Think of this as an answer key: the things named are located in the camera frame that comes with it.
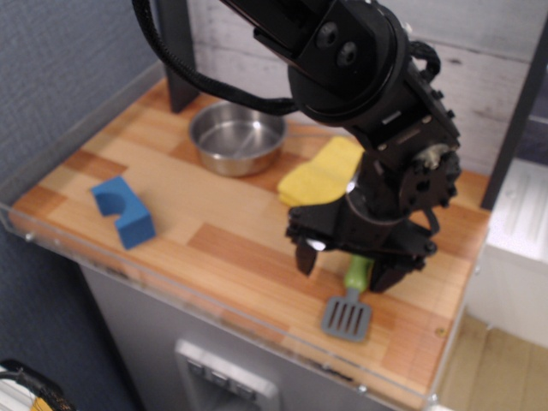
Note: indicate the black left upright post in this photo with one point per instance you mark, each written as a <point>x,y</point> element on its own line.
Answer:
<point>175,30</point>

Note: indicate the blue wooden arch block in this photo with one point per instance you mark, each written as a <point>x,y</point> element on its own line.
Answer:
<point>134,224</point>

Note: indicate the steel pan with wire handle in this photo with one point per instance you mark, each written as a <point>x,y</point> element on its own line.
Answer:
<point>233,141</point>

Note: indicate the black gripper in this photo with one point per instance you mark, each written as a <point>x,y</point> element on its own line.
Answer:
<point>397,245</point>

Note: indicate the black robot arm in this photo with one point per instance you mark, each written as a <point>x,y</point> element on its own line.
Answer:
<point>351,65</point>

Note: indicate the green handled grey spatula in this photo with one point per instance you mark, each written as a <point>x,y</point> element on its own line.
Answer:
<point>347,317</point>

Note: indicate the clear acrylic table guard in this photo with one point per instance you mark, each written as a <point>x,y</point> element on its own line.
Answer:
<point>219,242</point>

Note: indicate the folded yellow cloth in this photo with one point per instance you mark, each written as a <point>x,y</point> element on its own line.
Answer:
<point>324,178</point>

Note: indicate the silver ice dispenser panel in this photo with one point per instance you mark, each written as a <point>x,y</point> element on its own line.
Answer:
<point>212,382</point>

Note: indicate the yellow object at corner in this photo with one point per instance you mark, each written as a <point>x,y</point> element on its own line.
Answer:
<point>39,404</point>

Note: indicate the black right upright post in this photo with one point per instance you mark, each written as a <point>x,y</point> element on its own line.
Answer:
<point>521,38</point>

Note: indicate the white toy sink unit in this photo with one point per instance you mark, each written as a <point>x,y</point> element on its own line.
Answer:
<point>508,290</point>

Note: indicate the grey toy fridge cabinet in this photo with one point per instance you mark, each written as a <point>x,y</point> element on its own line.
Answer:
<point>146,325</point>

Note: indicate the black upright post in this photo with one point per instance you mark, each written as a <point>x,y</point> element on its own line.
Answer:
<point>175,30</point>
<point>521,38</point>

